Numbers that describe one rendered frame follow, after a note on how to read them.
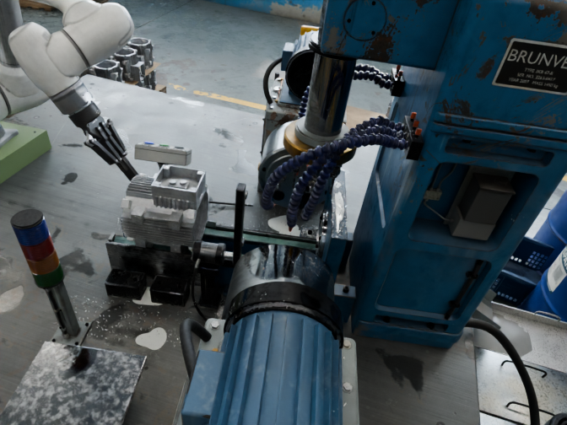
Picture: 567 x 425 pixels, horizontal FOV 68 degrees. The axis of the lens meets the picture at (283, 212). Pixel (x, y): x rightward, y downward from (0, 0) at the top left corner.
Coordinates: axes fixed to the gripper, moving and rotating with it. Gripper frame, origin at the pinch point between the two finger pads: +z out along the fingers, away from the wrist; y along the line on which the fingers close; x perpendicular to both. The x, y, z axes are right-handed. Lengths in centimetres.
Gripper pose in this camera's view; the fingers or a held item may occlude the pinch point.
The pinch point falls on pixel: (127, 169)
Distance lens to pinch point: 129.2
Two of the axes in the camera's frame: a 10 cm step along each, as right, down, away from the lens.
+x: -9.1, 2.5, 3.3
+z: 4.0, 7.3, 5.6
